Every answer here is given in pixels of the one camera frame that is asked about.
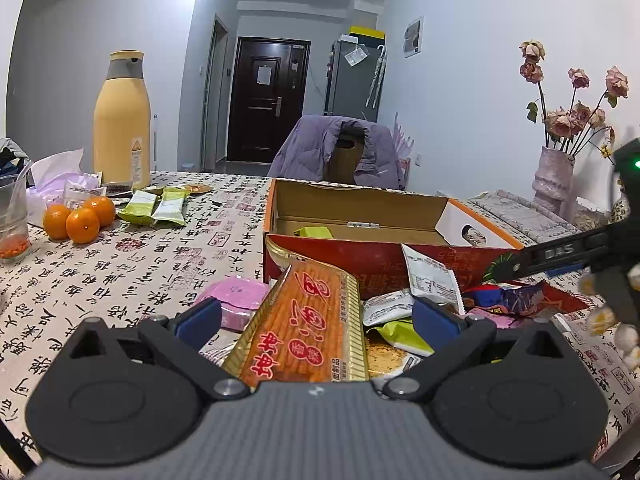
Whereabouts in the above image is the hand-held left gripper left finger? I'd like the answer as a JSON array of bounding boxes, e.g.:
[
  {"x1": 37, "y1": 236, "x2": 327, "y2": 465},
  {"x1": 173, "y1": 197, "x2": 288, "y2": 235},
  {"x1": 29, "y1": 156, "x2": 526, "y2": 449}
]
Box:
[{"x1": 65, "y1": 299, "x2": 251, "y2": 402}]

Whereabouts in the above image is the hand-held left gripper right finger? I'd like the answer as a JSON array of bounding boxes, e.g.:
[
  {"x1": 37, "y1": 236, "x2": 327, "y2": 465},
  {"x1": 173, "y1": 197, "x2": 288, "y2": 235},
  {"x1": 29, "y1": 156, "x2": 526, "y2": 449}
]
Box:
[{"x1": 382, "y1": 297, "x2": 573, "y2": 402}]

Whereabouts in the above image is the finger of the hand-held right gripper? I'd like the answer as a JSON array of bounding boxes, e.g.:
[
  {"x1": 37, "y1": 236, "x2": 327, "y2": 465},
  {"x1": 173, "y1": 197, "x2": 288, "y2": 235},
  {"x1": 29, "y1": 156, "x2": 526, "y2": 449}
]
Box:
[{"x1": 492, "y1": 246, "x2": 541, "y2": 281}]

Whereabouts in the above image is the lime green snack bag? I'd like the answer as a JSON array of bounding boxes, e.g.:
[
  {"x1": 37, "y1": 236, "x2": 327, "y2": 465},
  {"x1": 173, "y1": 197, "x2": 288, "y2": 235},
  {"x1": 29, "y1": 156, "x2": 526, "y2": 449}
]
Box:
[{"x1": 372, "y1": 320, "x2": 436, "y2": 358}]

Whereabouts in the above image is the white printed snack packet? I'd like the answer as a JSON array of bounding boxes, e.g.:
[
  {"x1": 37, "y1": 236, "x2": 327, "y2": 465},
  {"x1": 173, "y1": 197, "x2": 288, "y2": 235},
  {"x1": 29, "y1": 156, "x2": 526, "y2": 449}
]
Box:
[{"x1": 401, "y1": 244, "x2": 466, "y2": 313}]

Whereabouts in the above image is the orange white crisp packet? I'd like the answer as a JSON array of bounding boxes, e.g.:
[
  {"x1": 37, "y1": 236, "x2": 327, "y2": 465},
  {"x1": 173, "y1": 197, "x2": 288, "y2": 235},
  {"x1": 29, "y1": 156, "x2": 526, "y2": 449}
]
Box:
[{"x1": 367, "y1": 342, "x2": 423, "y2": 378}]

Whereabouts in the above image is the long orange biscuit package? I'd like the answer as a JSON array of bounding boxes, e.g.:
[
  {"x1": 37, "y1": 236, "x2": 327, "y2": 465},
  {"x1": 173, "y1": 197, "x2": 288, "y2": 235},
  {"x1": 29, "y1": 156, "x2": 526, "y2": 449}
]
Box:
[{"x1": 222, "y1": 237, "x2": 371, "y2": 391}]

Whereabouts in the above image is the orange cardboard box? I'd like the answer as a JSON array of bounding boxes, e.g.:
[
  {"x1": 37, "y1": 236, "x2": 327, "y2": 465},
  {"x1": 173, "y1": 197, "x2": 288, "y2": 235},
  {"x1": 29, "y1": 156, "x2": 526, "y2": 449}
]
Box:
[{"x1": 262, "y1": 178, "x2": 593, "y2": 313}]

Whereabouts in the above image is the person's right hand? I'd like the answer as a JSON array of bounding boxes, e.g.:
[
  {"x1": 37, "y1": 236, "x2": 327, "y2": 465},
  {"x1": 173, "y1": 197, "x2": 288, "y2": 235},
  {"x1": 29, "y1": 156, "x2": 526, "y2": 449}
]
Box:
[{"x1": 577, "y1": 264, "x2": 640, "y2": 372}]

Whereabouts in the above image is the blue red snack packet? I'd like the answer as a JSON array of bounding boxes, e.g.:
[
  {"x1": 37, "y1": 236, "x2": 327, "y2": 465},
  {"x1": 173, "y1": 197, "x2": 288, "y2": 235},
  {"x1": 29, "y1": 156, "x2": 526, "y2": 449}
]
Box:
[{"x1": 462, "y1": 282, "x2": 546, "y2": 317}]

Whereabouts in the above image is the pink textured table runner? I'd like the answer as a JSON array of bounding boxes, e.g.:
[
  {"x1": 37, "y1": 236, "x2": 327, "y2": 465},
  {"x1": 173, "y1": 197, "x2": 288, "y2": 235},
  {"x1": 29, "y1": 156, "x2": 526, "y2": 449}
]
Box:
[{"x1": 460, "y1": 189, "x2": 618, "y2": 261}]

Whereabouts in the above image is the pink snack packet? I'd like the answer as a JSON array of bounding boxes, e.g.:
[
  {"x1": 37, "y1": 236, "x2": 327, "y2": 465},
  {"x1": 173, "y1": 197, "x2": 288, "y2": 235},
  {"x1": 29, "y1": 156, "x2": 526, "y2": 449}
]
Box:
[{"x1": 192, "y1": 276, "x2": 271, "y2": 331}]

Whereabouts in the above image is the glass jar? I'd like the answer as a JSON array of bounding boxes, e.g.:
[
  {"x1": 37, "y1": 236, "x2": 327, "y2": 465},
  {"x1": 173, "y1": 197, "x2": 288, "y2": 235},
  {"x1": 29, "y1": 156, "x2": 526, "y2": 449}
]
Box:
[{"x1": 570, "y1": 197, "x2": 608, "y2": 233}]

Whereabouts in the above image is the speckled vase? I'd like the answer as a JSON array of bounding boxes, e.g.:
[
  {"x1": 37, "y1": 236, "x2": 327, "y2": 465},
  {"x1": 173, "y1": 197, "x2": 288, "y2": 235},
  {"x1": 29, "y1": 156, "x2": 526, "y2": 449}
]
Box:
[{"x1": 607, "y1": 195, "x2": 632, "y2": 226}]

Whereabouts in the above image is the pale pink textured vase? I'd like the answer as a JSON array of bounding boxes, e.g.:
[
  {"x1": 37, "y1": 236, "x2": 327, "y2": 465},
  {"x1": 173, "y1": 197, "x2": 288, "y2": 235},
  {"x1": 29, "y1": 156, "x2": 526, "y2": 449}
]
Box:
[{"x1": 532, "y1": 146, "x2": 576, "y2": 216}]

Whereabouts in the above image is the bunch of dried pink roses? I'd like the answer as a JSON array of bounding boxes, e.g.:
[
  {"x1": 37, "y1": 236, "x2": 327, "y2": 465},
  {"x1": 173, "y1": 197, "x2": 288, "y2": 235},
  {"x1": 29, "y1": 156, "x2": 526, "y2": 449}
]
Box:
[{"x1": 519, "y1": 40, "x2": 631, "y2": 158}]

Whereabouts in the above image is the orange mandarin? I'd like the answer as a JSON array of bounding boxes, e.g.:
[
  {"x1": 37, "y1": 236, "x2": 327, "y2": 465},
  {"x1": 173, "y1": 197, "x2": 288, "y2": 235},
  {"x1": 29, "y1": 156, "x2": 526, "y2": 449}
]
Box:
[
  {"x1": 82, "y1": 195, "x2": 117, "y2": 227},
  {"x1": 66, "y1": 207, "x2": 101, "y2": 244},
  {"x1": 42, "y1": 203, "x2": 72, "y2": 240}
]

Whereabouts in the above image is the brown chair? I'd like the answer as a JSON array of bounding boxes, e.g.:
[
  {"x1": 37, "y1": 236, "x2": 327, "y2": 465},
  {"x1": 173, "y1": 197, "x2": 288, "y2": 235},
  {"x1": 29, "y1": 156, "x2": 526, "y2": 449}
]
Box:
[{"x1": 322, "y1": 132, "x2": 366, "y2": 183}]

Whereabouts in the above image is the purple puffer jacket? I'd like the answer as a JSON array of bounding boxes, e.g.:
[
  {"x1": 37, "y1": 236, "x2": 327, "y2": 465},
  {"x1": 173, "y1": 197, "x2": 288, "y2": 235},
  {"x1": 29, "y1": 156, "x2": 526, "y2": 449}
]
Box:
[{"x1": 267, "y1": 115, "x2": 406, "y2": 191}]

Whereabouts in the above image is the white plastic bag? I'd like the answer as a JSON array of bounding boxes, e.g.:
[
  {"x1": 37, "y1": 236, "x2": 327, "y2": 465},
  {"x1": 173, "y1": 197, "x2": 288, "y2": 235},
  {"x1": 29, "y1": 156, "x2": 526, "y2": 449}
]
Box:
[{"x1": 25, "y1": 149, "x2": 86, "y2": 226}]

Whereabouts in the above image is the yellow thermos bottle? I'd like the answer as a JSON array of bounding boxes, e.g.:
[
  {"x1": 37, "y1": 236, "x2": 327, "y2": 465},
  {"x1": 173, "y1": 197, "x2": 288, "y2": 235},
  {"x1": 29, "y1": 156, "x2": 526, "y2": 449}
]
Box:
[{"x1": 93, "y1": 50, "x2": 152, "y2": 190}]

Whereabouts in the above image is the clear glass cup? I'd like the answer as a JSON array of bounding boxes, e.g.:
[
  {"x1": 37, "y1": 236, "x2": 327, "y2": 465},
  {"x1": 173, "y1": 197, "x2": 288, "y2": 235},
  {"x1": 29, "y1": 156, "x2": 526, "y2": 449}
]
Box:
[{"x1": 0, "y1": 160, "x2": 32, "y2": 263}]

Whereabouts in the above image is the grey interior door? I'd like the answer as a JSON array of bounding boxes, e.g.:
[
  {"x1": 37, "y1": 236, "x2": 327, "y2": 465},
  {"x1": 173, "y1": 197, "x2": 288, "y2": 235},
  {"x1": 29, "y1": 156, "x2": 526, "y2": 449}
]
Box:
[{"x1": 202, "y1": 17, "x2": 230, "y2": 171}]

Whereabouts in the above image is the dark brown entrance door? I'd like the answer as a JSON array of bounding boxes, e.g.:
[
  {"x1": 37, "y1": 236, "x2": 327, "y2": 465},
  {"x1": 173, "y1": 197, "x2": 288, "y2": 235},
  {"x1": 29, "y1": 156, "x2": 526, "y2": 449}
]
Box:
[{"x1": 226, "y1": 36, "x2": 311, "y2": 163}]

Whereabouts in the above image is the white folded umbrella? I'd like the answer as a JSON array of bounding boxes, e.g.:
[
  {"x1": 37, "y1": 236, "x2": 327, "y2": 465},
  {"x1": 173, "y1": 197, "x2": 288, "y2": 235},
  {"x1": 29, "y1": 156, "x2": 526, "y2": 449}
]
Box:
[{"x1": 365, "y1": 45, "x2": 388, "y2": 108}]

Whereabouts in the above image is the grey refrigerator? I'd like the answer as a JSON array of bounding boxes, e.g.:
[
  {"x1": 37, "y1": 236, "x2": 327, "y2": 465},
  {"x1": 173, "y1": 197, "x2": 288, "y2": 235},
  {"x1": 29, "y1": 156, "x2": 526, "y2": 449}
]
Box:
[{"x1": 324, "y1": 35, "x2": 386, "y2": 121}]

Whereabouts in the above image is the pile of clothes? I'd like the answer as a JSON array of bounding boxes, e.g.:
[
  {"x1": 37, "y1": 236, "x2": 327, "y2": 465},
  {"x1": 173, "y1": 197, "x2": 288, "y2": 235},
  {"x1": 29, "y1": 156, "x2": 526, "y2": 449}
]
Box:
[{"x1": 0, "y1": 137, "x2": 31, "y2": 176}]

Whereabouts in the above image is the yellow box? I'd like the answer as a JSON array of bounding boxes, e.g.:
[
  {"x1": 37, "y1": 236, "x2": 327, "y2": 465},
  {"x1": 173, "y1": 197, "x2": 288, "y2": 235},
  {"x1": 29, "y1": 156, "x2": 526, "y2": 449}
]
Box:
[{"x1": 348, "y1": 25, "x2": 387, "y2": 41}]

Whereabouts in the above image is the wall electrical panel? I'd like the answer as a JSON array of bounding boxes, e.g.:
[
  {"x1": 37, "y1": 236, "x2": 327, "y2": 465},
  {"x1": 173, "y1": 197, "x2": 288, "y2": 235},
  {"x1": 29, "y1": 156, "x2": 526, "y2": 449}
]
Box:
[{"x1": 402, "y1": 16, "x2": 425, "y2": 58}]

